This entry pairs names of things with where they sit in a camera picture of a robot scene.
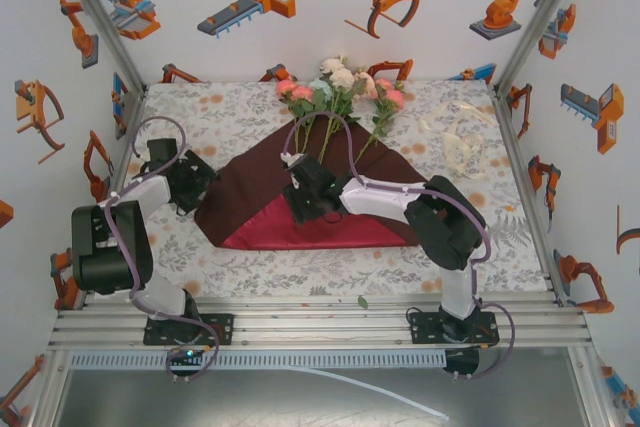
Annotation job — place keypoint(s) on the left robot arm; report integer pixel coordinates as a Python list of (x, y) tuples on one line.
[(160, 297)]

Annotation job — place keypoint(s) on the aluminium corner post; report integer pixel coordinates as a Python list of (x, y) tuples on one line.
[(100, 17), (545, 12)]

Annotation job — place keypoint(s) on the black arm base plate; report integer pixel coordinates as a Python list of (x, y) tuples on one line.
[(425, 329), (222, 329)]

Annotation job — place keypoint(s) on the small green leaf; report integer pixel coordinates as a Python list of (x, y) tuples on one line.
[(363, 302)]

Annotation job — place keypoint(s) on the white plastic tube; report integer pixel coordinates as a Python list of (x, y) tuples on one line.
[(380, 389)]

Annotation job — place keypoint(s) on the black controller module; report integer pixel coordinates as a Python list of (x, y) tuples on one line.
[(186, 354), (462, 361)]

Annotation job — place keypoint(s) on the cream ribbon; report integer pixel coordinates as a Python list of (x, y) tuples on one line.
[(462, 147)]

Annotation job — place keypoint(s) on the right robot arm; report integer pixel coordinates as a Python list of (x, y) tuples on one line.
[(380, 197)]

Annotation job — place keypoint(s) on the white and blue flower sprig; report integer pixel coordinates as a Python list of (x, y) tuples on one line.
[(340, 81)]

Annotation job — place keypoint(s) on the aluminium side rail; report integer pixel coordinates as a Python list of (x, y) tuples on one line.
[(525, 187), (131, 122)]

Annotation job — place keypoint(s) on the pink rose sprig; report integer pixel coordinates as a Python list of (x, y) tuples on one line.
[(390, 97), (299, 97)]

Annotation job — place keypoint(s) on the floral printed tablecloth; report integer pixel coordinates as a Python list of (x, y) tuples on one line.
[(250, 272)]

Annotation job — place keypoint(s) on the dark red wrapping paper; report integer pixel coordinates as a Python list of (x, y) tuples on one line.
[(250, 187)]

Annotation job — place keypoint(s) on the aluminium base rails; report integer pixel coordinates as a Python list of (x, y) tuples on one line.
[(310, 327)]

